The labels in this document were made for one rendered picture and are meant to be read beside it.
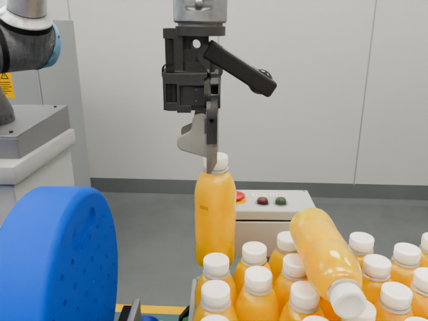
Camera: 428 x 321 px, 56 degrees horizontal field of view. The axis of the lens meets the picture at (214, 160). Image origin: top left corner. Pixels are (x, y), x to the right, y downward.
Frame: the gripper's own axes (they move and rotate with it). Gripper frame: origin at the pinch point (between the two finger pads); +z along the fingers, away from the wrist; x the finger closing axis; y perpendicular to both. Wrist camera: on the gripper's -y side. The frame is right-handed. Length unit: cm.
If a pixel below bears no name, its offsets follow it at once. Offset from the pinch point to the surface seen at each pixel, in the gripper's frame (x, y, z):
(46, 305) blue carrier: 28.0, 15.5, 5.2
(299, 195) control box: -14.5, -16.9, 12.2
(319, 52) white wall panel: -257, -76, 1
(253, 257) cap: 5.6, -6.3, 13.9
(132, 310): 14.4, 10.8, 17.0
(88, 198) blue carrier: 13.7, 15.5, 0.5
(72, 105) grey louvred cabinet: -174, 87, 27
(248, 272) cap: 10.7, -5.3, 13.2
